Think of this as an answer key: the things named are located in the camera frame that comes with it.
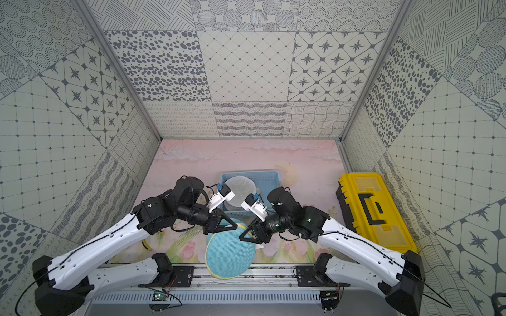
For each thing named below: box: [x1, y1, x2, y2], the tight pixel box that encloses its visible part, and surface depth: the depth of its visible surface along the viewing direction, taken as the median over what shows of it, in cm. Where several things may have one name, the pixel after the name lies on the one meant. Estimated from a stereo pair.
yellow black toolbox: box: [336, 172, 418, 253], surface depth 77 cm
